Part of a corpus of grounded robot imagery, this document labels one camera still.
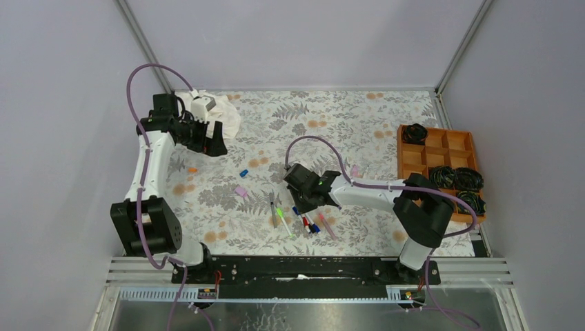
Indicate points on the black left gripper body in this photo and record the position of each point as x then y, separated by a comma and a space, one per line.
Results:
192, 133

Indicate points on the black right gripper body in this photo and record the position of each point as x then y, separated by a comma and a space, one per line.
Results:
303, 203

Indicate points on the pink highlighter pen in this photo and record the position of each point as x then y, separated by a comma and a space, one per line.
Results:
354, 172

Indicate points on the pink highlighter cap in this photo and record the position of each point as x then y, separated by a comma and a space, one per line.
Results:
241, 191

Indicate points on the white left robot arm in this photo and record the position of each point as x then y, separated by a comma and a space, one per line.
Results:
144, 221

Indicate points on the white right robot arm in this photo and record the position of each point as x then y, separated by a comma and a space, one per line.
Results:
423, 210

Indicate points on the pink thin pen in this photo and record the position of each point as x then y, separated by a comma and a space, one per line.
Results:
327, 227

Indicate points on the grey pen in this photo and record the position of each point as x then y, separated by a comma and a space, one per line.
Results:
273, 209

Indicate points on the red capped marker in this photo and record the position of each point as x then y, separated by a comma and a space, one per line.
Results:
306, 224

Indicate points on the green capped marker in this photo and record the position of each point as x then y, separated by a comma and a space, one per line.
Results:
283, 220

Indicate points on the blue capped marker lower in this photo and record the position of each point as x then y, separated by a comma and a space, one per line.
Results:
313, 226

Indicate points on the white crumpled cloth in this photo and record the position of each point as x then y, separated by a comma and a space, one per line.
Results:
224, 111

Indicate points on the floral table mat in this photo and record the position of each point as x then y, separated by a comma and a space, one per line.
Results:
320, 130

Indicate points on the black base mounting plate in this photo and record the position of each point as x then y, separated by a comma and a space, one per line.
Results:
291, 277

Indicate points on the wooden compartment tray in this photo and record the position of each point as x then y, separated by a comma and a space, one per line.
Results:
445, 157

